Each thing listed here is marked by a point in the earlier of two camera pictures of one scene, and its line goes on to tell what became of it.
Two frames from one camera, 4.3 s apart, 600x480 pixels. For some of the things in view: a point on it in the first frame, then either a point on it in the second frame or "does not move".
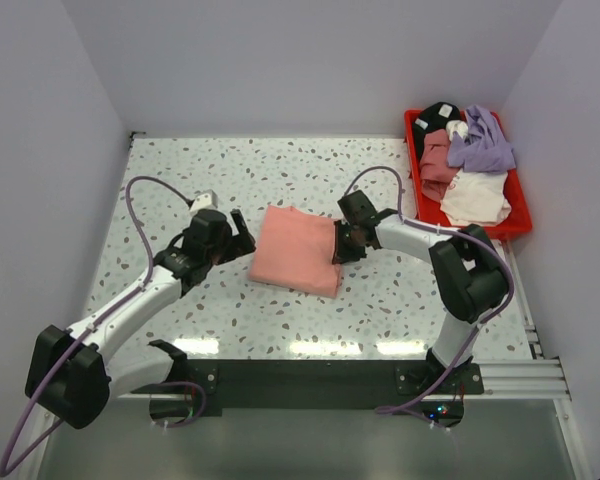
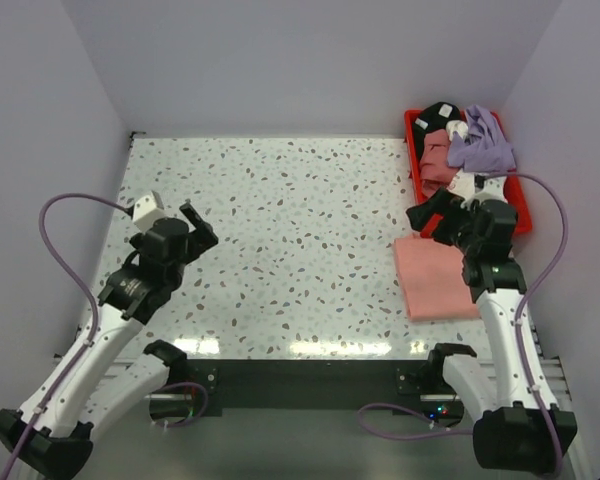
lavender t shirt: x=484 y=147 does not move
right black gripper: x=342 y=255 to x=441 y=203
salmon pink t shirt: x=294 y=249 to x=433 y=280
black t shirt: x=433 y=118 does not move
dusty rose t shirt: x=437 y=175 does not move
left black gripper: x=238 y=245 to x=203 y=233
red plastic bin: x=516 y=222 does not move
